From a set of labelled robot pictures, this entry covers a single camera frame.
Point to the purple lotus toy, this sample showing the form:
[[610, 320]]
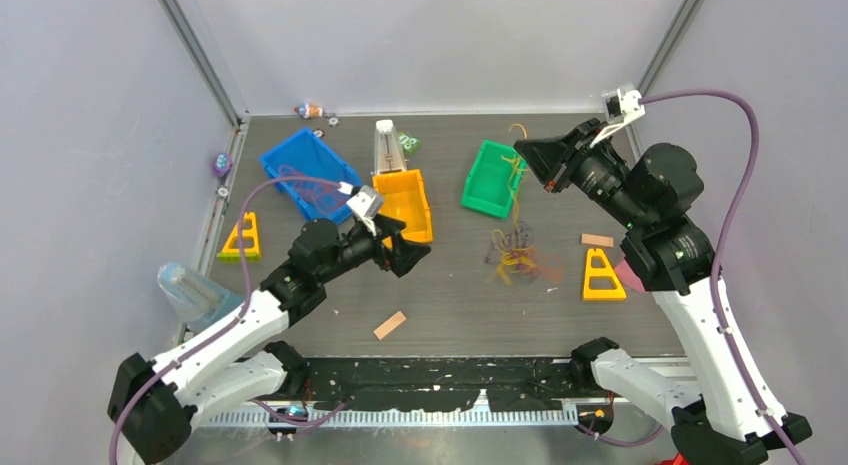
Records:
[[221, 165]]

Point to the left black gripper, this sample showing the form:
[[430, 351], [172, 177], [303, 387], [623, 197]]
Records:
[[402, 256]]

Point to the yellow triangle block right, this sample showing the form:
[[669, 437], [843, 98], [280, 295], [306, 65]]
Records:
[[600, 280]]

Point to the green owl toy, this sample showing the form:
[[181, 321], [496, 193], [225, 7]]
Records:
[[408, 143]]

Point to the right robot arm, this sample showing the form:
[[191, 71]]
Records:
[[730, 415]]

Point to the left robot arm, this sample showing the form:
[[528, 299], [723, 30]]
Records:
[[155, 404]]

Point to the blue plastic bin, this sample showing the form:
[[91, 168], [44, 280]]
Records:
[[316, 169]]

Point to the yellow triangle block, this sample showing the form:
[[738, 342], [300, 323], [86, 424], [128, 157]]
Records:
[[600, 280], [243, 241]]

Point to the clear blue plastic bag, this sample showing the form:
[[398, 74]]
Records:
[[198, 301]]

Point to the tan wooden block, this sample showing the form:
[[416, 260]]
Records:
[[594, 240], [389, 325]]

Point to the white metronome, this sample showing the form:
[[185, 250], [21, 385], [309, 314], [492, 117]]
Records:
[[388, 153]]

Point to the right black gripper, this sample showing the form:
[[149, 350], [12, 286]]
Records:
[[555, 160]]

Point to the green plastic bin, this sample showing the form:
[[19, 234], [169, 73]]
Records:
[[493, 181]]

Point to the pink metronome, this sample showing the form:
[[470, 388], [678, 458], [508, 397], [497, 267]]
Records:
[[628, 278]]

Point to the tan wooden block right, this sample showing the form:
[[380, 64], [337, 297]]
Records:
[[594, 240]]

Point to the orange plastic bin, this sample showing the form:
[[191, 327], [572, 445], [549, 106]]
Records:
[[405, 199]]

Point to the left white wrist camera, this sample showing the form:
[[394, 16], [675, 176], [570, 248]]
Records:
[[364, 202]]

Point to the yellow triangle block left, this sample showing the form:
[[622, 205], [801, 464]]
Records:
[[243, 241]]

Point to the clown figurine toy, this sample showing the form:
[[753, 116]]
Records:
[[308, 111]]

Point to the red object bottom edge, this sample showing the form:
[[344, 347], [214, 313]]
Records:
[[678, 459]]

